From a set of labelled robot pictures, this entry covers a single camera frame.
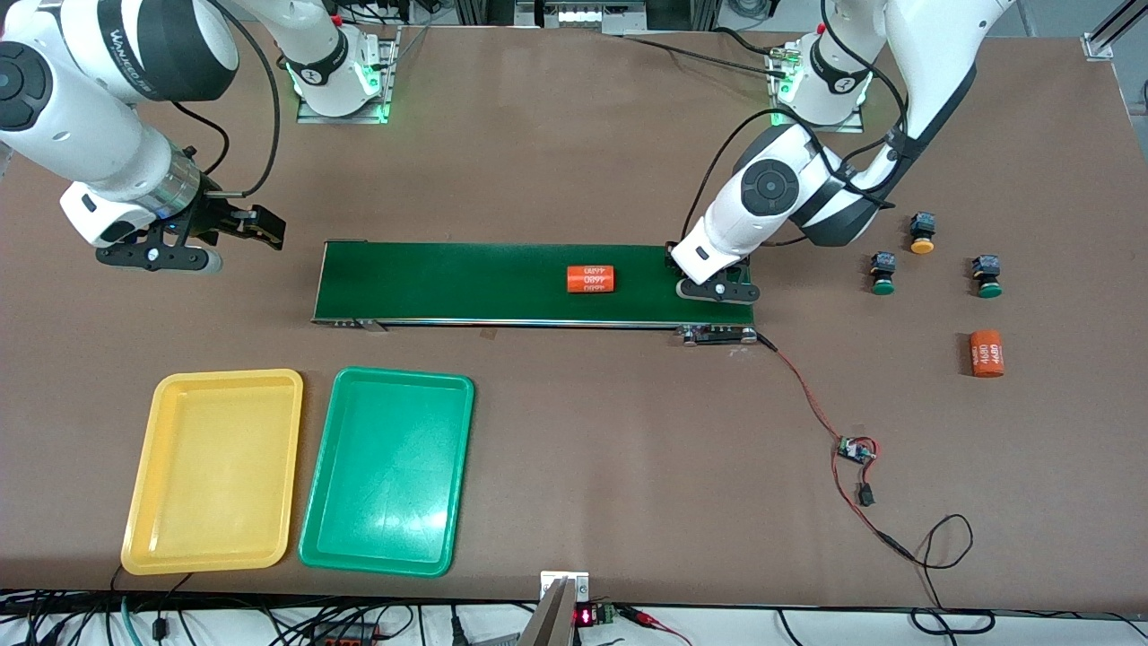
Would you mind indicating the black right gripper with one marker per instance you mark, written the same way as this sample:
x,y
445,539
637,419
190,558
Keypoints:
x,y
218,216

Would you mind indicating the orange cylinder with 4680 print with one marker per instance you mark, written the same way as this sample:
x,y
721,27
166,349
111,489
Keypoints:
x,y
987,354
591,287

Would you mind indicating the green mushroom push button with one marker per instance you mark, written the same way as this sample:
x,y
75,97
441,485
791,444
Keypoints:
x,y
883,287
989,289

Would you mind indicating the yellow mushroom push button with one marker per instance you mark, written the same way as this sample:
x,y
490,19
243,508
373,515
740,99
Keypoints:
x,y
922,244

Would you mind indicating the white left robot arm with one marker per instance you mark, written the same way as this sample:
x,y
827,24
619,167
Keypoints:
x,y
744,224

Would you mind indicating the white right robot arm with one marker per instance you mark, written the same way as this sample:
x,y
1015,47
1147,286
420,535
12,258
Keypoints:
x,y
90,135

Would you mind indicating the green conveyor belt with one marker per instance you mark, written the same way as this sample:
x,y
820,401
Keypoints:
x,y
574,309

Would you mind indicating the small black circuit board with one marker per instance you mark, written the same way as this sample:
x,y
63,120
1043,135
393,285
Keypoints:
x,y
854,449

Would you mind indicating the yellow plastic tray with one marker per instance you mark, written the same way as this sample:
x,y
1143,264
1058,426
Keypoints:
x,y
211,502

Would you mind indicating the green plastic tray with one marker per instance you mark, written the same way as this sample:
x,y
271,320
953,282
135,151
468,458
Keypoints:
x,y
386,511

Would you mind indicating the red clip lead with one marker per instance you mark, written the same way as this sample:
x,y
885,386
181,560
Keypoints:
x,y
641,615

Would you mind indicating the green terminal block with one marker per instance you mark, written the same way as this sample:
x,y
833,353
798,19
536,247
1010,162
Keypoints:
x,y
606,614

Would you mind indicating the module with red display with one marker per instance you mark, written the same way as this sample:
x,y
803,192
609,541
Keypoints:
x,y
584,616

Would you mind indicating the grey metal bar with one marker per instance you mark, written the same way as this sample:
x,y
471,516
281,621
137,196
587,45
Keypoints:
x,y
549,619

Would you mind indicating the metal frame with light strip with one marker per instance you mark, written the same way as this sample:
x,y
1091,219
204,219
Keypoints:
x,y
583,13

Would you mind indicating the white metal bracket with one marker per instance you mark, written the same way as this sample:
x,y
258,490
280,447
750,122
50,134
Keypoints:
x,y
578,581

